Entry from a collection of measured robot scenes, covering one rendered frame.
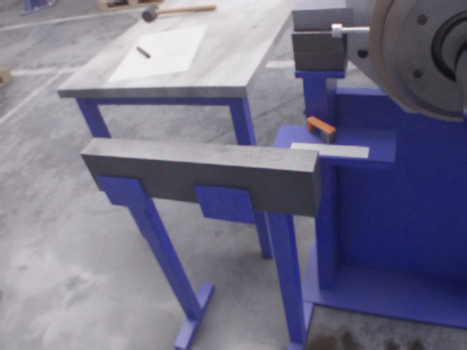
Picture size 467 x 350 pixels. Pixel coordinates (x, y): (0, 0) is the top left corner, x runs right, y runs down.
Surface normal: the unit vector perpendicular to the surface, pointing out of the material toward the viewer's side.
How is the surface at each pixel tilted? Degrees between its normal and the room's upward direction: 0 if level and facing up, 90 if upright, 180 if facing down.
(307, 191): 90
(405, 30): 90
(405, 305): 0
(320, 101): 90
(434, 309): 0
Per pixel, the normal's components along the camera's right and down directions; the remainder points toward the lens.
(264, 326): -0.20, -0.75
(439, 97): -0.34, 0.66
